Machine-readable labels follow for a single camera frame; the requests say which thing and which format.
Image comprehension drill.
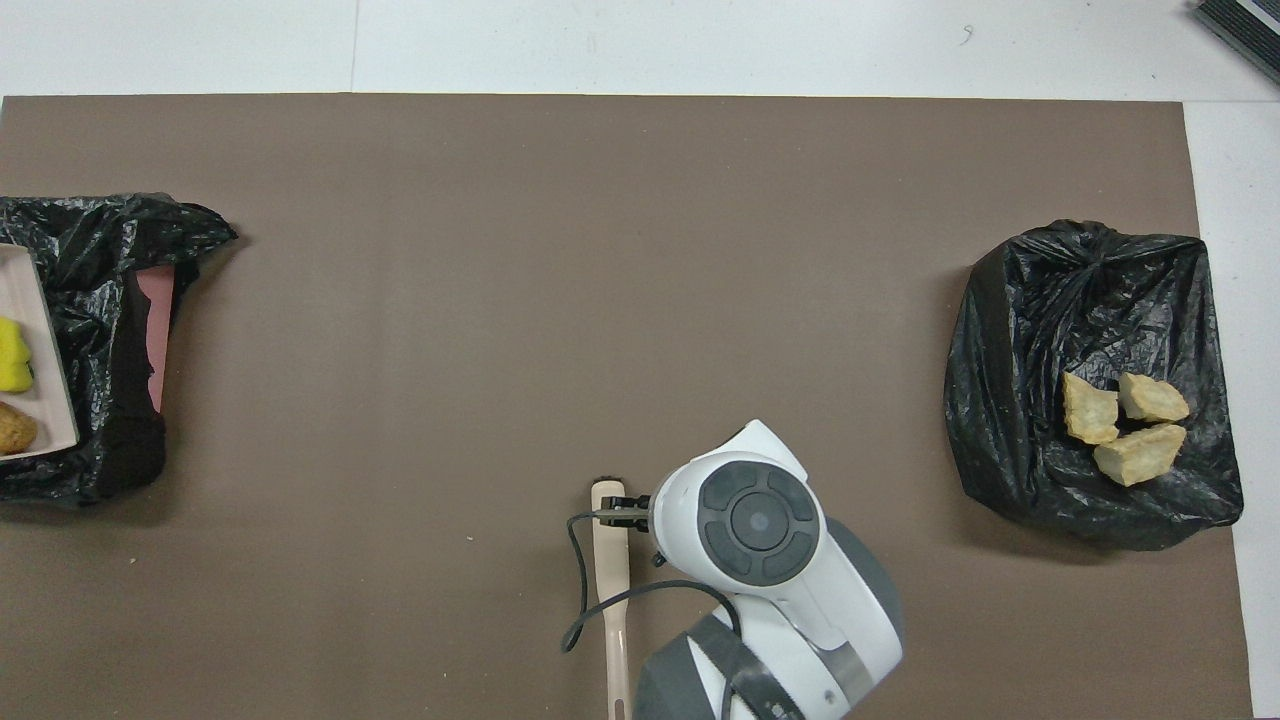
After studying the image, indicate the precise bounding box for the black bag on pink bin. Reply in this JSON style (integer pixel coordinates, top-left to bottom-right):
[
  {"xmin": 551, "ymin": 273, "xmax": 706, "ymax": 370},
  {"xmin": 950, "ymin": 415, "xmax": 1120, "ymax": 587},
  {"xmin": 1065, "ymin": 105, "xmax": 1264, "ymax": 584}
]
[{"xmin": 0, "ymin": 192, "xmax": 239, "ymax": 504}]

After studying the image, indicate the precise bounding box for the pale bread chunk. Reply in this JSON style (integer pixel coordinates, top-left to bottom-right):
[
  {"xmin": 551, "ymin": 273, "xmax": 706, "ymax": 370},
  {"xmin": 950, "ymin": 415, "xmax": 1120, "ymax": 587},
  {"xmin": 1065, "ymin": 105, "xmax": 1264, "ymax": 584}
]
[{"xmin": 1118, "ymin": 373, "xmax": 1191, "ymax": 423}]

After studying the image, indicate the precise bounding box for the pink bin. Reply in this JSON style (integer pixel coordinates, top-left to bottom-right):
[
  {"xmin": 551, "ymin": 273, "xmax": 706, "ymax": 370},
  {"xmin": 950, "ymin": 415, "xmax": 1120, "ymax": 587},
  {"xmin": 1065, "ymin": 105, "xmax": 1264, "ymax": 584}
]
[{"xmin": 135, "ymin": 265, "xmax": 176, "ymax": 413}]

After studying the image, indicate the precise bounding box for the crumpled black trash bag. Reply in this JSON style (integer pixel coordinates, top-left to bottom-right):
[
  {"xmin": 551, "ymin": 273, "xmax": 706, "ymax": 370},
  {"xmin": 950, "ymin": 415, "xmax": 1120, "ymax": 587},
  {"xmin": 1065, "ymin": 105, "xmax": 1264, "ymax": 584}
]
[{"xmin": 943, "ymin": 219, "xmax": 1245, "ymax": 553}]

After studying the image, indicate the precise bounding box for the brown potato-shaped lump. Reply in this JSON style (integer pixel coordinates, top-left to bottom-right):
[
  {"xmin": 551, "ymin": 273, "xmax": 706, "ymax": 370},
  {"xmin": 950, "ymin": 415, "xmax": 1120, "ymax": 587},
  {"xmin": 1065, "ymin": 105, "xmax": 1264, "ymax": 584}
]
[{"xmin": 0, "ymin": 400, "xmax": 39, "ymax": 457}]

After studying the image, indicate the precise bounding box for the beige hand brush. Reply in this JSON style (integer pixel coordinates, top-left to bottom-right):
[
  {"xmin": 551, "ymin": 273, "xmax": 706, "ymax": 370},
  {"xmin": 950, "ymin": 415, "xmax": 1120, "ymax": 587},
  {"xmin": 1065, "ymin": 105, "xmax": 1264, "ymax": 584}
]
[{"xmin": 590, "ymin": 478, "xmax": 633, "ymax": 720}]

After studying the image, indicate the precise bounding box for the orange striped croissant piece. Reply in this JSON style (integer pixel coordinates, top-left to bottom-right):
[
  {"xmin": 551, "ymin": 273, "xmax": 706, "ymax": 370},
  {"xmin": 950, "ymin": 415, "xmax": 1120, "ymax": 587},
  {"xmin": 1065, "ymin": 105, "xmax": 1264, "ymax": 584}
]
[
  {"xmin": 1092, "ymin": 423, "xmax": 1187, "ymax": 488},
  {"xmin": 1062, "ymin": 372, "xmax": 1121, "ymax": 446}
]

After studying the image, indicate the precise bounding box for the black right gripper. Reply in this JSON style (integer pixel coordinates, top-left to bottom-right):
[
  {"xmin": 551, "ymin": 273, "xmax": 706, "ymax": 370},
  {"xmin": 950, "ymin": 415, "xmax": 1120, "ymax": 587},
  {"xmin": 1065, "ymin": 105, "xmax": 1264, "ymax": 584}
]
[{"xmin": 598, "ymin": 493, "xmax": 658, "ymax": 534}]

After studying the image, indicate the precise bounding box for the yellow sponge piece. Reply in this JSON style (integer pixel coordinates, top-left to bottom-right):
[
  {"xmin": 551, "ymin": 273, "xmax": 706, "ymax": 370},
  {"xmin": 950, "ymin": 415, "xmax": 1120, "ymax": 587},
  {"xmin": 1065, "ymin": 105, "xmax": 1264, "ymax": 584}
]
[{"xmin": 0, "ymin": 316, "xmax": 36, "ymax": 394}]

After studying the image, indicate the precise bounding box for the dark ribbed object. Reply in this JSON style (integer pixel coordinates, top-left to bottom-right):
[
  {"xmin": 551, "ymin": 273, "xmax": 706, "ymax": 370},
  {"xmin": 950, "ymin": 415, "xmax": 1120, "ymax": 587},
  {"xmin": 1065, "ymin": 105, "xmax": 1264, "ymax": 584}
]
[{"xmin": 1192, "ymin": 0, "xmax": 1280, "ymax": 86}]

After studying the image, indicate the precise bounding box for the beige plastic dustpan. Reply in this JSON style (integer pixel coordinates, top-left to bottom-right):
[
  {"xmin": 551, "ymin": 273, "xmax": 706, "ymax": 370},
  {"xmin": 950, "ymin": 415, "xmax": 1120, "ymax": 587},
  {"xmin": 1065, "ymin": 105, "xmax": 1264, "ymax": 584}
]
[{"xmin": 0, "ymin": 243, "xmax": 81, "ymax": 463}]

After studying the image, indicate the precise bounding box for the large brown table mat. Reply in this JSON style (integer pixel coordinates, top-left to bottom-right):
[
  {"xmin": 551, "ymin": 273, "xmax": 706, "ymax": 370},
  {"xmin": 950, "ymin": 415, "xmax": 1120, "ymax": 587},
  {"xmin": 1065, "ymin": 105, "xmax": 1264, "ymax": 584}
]
[{"xmin": 0, "ymin": 93, "xmax": 1254, "ymax": 720}]

